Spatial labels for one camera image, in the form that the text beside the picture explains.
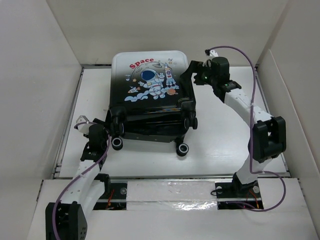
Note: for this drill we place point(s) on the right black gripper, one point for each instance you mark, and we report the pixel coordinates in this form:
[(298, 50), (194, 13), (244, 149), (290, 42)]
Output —
[(192, 68)]

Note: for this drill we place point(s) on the black suitcase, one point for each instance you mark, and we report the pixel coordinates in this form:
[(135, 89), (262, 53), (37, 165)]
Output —
[(149, 100)]

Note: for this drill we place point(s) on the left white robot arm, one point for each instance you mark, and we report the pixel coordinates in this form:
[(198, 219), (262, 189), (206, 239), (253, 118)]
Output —
[(66, 217)]

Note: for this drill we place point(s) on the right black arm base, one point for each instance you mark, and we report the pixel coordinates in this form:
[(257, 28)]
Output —
[(230, 199)]

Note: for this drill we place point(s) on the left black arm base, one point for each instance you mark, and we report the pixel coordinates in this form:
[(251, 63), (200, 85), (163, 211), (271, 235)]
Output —
[(116, 200)]

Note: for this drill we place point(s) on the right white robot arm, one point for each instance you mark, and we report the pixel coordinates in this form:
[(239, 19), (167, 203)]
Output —
[(267, 133)]

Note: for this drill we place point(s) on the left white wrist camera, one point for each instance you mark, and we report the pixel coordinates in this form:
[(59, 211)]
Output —
[(82, 124)]

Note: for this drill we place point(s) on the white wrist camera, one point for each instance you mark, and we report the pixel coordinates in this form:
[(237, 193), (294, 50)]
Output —
[(82, 124), (211, 54)]

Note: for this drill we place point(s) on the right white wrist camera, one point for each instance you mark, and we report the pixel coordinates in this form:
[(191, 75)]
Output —
[(211, 54)]

